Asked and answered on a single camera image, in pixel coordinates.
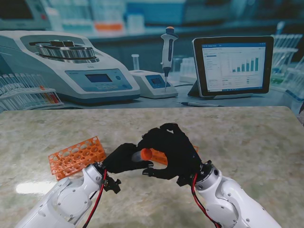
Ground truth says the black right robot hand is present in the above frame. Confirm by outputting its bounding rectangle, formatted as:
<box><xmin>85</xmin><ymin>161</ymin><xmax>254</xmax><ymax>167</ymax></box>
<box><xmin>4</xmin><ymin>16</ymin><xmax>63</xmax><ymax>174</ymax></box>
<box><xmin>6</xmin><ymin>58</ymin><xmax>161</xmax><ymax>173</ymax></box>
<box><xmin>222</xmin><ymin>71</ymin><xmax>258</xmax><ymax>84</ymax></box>
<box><xmin>137</xmin><ymin>123</ymin><xmax>205</xmax><ymax>181</ymax></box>

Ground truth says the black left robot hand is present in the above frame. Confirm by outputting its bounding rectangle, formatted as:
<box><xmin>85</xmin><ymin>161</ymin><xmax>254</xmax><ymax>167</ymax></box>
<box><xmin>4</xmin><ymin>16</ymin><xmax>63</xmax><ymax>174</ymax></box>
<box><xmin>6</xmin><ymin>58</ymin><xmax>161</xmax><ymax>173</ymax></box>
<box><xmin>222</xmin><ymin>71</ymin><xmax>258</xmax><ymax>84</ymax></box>
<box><xmin>102</xmin><ymin>143</ymin><xmax>154</xmax><ymax>176</ymax></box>

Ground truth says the clear plastic test tube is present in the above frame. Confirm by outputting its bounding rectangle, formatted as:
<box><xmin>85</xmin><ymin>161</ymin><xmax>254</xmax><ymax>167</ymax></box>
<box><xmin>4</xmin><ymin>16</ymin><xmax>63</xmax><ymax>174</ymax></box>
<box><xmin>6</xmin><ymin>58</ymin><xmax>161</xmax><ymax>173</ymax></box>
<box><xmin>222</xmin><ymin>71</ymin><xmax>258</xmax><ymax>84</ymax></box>
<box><xmin>131</xmin><ymin>151</ymin><xmax>143</xmax><ymax>163</ymax></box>

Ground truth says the orange tube cap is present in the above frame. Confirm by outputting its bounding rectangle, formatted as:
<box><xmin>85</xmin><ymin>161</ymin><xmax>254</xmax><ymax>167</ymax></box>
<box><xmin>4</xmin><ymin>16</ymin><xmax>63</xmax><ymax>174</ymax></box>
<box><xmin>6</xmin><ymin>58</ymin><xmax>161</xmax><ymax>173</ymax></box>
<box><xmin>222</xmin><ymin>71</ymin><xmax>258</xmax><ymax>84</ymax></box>
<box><xmin>140</xmin><ymin>148</ymin><xmax>153</xmax><ymax>161</ymax></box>

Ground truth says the orange test tube rack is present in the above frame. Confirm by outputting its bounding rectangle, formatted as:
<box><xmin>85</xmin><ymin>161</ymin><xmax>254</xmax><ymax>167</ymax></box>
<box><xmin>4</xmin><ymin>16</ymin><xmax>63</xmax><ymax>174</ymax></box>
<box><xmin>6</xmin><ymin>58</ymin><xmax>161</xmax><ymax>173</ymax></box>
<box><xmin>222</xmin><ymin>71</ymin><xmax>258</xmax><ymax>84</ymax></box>
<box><xmin>151</xmin><ymin>145</ymin><xmax>200</xmax><ymax>165</ymax></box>
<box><xmin>48</xmin><ymin>136</ymin><xmax>107</xmax><ymax>181</ymax></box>

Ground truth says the printed laboratory backdrop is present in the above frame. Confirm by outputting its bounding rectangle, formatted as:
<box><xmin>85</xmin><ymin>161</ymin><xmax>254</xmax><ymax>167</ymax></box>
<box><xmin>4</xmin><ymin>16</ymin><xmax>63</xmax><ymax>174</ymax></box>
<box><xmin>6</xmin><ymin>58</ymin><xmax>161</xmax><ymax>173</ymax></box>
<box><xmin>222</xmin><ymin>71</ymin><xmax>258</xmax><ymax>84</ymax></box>
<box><xmin>0</xmin><ymin>0</ymin><xmax>304</xmax><ymax>124</ymax></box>

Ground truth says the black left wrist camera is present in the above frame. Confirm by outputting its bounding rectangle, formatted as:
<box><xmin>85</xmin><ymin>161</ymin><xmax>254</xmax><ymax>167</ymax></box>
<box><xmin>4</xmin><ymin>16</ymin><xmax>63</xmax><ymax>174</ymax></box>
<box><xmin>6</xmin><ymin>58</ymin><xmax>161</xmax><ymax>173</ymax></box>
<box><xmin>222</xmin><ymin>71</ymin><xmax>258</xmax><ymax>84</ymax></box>
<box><xmin>104</xmin><ymin>177</ymin><xmax>122</xmax><ymax>194</ymax></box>

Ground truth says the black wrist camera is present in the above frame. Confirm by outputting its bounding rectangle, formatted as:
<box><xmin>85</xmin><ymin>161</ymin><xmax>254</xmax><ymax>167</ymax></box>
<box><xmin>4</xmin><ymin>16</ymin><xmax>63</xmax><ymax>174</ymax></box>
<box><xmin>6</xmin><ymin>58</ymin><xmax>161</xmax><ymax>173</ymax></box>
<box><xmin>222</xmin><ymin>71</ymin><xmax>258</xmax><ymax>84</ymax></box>
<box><xmin>104</xmin><ymin>177</ymin><xmax>122</xmax><ymax>194</ymax></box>
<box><xmin>176</xmin><ymin>175</ymin><xmax>194</xmax><ymax>187</ymax></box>

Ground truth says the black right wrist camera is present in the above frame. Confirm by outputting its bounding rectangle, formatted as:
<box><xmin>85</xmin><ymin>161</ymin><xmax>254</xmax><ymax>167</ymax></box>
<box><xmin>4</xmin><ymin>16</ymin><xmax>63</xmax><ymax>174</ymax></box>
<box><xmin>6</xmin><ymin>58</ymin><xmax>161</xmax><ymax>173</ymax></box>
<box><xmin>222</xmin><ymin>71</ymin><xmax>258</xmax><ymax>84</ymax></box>
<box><xmin>176</xmin><ymin>175</ymin><xmax>194</xmax><ymax>187</ymax></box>

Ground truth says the red left arm cable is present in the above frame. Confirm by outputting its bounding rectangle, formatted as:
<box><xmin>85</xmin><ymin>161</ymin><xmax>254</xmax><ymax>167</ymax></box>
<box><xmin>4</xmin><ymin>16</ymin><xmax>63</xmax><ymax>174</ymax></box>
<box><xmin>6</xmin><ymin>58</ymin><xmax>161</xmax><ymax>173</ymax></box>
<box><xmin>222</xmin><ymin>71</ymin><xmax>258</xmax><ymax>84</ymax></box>
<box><xmin>82</xmin><ymin>169</ymin><xmax>108</xmax><ymax>228</ymax></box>

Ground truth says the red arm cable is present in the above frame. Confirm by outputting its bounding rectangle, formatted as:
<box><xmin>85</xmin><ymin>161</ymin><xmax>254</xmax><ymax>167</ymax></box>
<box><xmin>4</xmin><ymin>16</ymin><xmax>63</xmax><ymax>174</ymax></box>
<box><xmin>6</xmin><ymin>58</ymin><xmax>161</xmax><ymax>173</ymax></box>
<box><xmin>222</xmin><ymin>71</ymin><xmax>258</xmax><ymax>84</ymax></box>
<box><xmin>191</xmin><ymin>174</ymin><xmax>223</xmax><ymax>228</ymax></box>
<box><xmin>82</xmin><ymin>169</ymin><xmax>108</xmax><ymax>228</ymax></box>

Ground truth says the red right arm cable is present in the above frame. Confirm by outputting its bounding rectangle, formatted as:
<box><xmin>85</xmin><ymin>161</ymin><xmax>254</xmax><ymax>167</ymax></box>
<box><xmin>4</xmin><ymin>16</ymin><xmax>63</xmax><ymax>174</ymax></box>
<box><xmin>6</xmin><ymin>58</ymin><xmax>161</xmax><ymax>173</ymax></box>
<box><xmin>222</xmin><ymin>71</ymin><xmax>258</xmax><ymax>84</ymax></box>
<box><xmin>191</xmin><ymin>174</ymin><xmax>223</xmax><ymax>228</ymax></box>

